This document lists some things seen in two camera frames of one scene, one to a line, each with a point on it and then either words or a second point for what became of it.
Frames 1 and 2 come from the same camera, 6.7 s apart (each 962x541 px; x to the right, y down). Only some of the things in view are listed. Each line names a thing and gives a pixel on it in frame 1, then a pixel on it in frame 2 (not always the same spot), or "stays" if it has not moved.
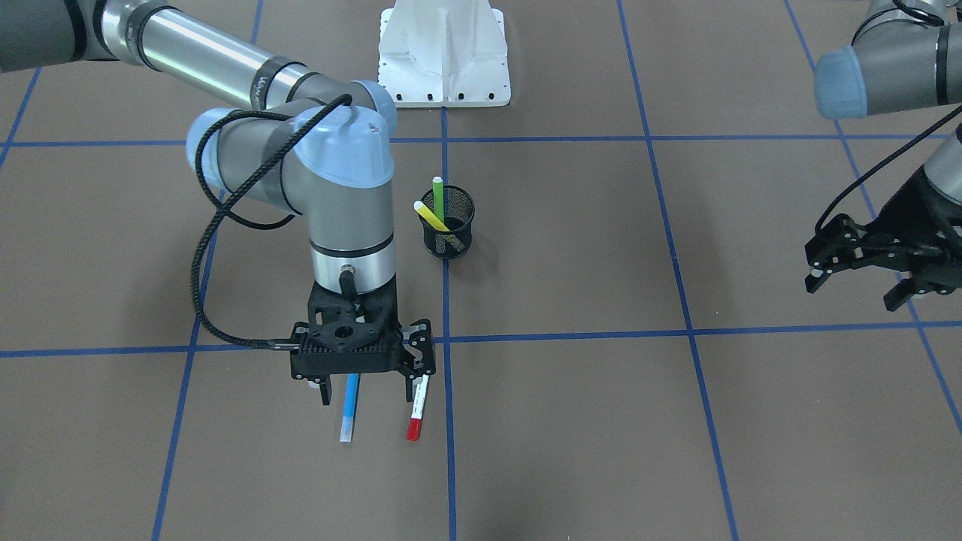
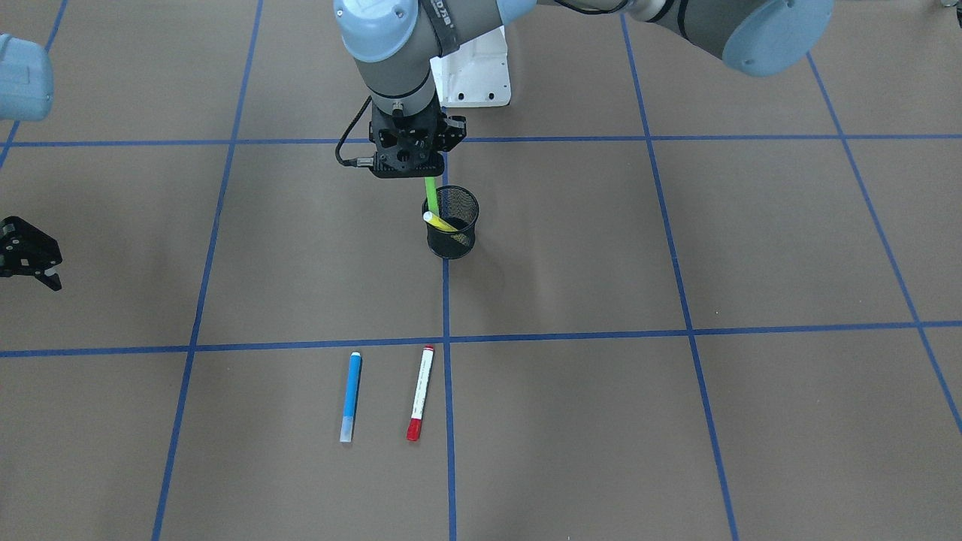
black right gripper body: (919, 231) to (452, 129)
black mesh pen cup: (459, 214) stays
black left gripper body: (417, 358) to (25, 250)
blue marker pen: (349, 406) stays
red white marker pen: (415, 421) stays
